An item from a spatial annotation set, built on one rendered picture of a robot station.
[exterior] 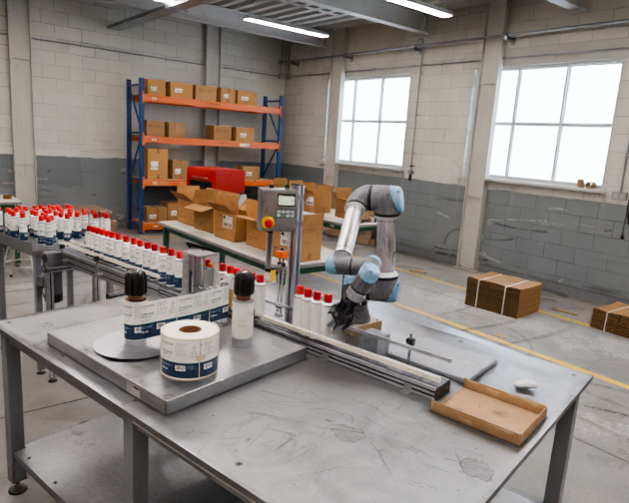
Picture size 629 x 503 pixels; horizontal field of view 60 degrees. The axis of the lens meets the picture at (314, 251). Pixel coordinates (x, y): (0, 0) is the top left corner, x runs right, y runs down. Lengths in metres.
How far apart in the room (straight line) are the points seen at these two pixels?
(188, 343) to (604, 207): 6.09
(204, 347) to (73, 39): 8.37
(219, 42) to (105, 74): 2.22
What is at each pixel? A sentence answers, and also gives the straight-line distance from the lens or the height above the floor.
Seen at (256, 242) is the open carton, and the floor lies 0.83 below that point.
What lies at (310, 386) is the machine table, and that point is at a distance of 2.00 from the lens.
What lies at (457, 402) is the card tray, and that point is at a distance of 2.02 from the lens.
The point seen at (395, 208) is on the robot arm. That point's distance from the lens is 2.37.
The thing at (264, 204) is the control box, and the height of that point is 1.41.
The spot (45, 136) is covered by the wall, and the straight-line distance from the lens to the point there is 9.70.
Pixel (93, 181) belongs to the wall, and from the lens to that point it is 9.93.
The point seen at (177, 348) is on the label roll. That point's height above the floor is 0.99.
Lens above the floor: 1.69
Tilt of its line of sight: 11 degrees down
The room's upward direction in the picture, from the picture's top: 4 degrees clockwise
